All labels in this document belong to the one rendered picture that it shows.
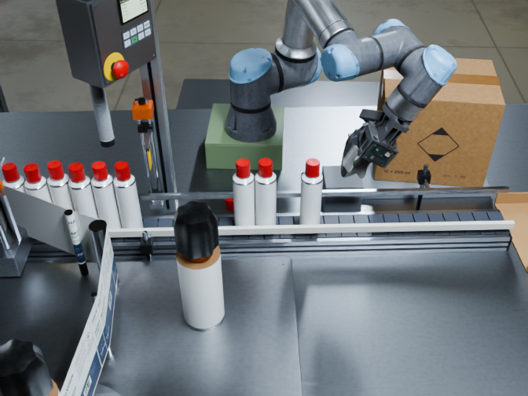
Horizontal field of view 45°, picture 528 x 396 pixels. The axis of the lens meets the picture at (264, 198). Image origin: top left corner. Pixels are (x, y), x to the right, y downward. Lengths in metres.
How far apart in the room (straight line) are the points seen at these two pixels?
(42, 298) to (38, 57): 3.17
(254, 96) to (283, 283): 0.56
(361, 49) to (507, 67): 3.14
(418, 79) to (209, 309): 0.63
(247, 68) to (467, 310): 0.83
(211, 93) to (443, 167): 0.87
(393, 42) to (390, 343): 0.64
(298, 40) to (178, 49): 2.72
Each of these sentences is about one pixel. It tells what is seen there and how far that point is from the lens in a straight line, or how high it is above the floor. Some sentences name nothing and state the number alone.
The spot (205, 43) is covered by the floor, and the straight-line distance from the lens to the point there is 4.49.
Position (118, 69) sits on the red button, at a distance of 1.36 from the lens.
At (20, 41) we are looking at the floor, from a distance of 4.82.
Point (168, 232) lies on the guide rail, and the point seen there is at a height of 0.91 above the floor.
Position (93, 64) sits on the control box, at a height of 1.34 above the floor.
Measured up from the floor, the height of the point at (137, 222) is 0.92.
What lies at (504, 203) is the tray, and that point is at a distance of 1.85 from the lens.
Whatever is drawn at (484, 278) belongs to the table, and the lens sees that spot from 1.63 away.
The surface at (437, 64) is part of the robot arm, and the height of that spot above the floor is 1.35.
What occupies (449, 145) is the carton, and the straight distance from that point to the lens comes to 1.76.
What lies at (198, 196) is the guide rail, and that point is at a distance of 1.58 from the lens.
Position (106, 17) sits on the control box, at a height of 1.43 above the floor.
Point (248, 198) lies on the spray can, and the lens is 1.51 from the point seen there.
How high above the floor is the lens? 1.96
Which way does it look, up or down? 40 degrees down
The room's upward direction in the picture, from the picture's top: straight up
